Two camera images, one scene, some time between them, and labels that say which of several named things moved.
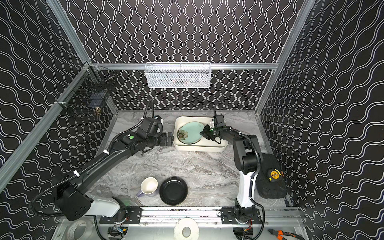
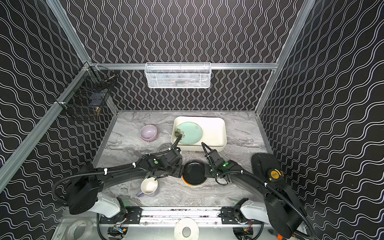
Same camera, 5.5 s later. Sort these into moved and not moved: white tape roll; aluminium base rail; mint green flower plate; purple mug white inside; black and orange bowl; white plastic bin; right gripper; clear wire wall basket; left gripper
Moved: right gripper; left gripper; black and orange bowl
Not moved: mint green flower plate; aluminium base rail; clear wire wall basket; white plastic bin; white tape roll; purple mug white inside
